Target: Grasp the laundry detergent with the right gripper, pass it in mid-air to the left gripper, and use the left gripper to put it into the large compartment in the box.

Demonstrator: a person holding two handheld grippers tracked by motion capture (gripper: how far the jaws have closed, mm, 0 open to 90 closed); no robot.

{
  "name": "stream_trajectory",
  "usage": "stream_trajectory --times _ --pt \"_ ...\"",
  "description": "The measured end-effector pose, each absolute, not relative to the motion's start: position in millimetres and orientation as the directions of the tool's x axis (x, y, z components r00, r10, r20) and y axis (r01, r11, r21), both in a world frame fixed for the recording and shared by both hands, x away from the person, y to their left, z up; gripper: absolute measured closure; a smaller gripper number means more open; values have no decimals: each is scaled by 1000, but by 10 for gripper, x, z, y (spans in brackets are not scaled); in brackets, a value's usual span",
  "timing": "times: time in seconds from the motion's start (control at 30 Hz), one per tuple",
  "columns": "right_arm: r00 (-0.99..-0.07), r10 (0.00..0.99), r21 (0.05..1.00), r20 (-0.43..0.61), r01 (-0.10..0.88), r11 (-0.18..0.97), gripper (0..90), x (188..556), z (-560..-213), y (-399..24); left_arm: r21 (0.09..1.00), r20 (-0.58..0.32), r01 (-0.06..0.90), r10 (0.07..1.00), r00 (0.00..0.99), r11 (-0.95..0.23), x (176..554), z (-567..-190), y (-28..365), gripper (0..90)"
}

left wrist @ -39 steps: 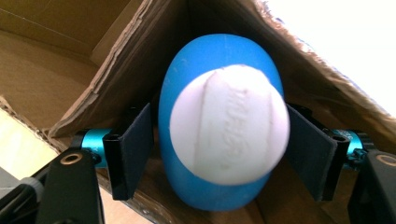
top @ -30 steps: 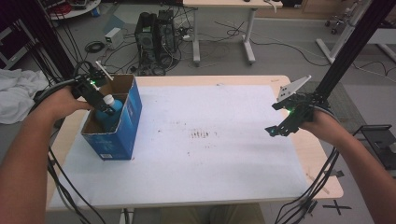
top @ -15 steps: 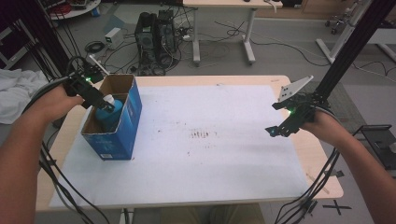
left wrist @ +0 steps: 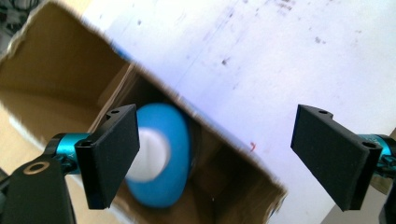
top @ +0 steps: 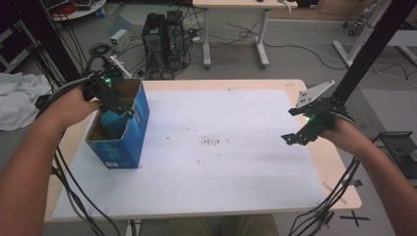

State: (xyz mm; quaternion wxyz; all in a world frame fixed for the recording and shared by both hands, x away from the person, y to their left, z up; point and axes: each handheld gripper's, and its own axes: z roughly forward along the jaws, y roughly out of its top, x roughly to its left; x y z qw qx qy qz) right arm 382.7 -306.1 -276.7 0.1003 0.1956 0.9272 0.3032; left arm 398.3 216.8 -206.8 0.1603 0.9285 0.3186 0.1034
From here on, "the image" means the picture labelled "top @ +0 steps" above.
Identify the person's olive pants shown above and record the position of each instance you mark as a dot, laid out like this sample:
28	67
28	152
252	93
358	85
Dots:
226	226

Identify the round white table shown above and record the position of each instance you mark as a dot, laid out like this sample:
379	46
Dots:
82	11

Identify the black metal stand post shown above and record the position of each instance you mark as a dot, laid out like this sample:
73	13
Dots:
377	46

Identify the person's right hand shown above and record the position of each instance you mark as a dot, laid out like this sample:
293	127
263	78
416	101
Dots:
342	134

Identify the blue pouch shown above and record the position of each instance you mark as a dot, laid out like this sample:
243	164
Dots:
113	126

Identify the white crumpled cloth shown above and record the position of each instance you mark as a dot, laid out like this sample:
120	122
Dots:
19	98

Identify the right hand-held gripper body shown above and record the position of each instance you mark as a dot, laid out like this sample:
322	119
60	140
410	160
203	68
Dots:
319	109

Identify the white stand base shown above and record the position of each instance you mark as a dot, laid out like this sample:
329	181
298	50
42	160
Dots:
360	36

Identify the small white device box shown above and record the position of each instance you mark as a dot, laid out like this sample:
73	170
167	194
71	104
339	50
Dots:
119	39

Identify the person's left hand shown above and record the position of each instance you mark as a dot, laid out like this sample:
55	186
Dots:
72	106

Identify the black computer tower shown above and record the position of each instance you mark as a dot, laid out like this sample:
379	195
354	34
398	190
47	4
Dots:
176	32
153	42

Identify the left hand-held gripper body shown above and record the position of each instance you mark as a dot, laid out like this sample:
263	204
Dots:
105	87

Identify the blue cardboard box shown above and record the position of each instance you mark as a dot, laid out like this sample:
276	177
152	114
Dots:
126	149

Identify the wooden desk with white legs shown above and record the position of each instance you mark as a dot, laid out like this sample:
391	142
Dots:
236	3

